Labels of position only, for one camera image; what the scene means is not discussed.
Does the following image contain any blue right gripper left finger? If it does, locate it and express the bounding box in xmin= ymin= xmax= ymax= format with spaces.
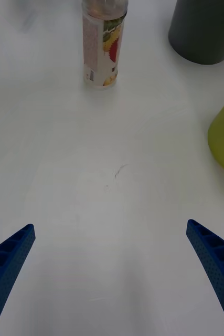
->
xmin=0 ymin=223 xmax=36 ymax=336

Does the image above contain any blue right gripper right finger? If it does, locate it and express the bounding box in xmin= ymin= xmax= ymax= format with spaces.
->
xmin=186 ymin=219 xmax=224 ymax=336

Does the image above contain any clear bottle with fruit label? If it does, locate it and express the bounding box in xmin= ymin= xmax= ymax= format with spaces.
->
xmin=81 ymin=0 xmax=129 ymax=91

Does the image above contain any grey plastic bin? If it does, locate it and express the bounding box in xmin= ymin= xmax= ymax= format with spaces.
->
xmin=168 ymin=0 xmax=224 ymax=66

